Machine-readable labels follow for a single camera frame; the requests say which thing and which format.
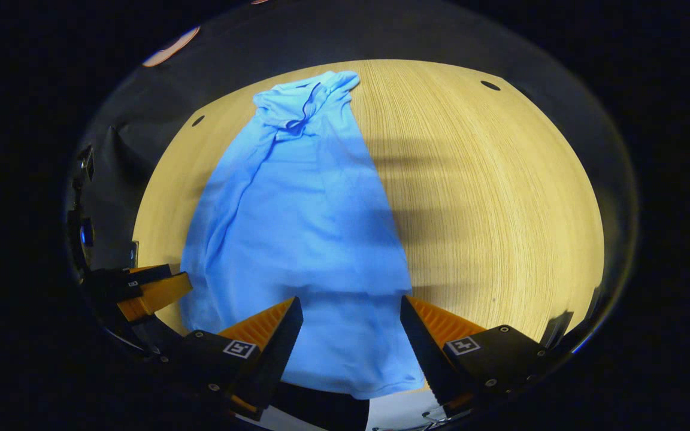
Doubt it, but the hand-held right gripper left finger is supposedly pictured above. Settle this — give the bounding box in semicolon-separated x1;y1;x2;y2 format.
156;296;304;421

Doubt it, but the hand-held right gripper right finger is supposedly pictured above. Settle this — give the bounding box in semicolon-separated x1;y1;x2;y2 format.
400;295;552;420

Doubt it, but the light blue T-shirt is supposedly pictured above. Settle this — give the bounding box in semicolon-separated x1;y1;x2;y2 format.
178;70;426;400

